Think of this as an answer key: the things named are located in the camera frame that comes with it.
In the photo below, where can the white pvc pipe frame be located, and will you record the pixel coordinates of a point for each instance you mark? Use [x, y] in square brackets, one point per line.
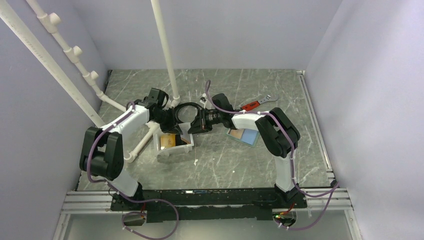
[39, 122]

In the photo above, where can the orange credit card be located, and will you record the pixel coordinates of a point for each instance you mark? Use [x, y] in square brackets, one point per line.
[236, 133]

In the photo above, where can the aluminium extrusion frame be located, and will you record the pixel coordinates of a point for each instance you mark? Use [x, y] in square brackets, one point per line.
[81, 203]

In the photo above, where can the clear plastic tray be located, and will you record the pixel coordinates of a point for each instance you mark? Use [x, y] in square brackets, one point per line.
[167, 144]

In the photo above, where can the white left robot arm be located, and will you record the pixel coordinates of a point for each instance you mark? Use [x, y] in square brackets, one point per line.
[102, 154]

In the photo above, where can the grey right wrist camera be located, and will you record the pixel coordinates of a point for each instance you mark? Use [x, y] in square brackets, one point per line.
[203, 99]

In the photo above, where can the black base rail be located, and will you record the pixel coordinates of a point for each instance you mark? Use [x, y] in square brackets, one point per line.
[210, 204]

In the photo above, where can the red handled adjustable wrench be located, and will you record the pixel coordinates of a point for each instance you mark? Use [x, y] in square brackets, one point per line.
[252, 105]

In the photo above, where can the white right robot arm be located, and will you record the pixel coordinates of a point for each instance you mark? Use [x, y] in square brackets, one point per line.
[278, 133]

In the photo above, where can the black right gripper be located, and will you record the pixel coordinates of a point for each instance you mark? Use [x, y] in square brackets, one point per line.
[200, 125]

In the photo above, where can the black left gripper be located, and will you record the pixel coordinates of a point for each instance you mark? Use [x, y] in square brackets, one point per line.
[173, 126]

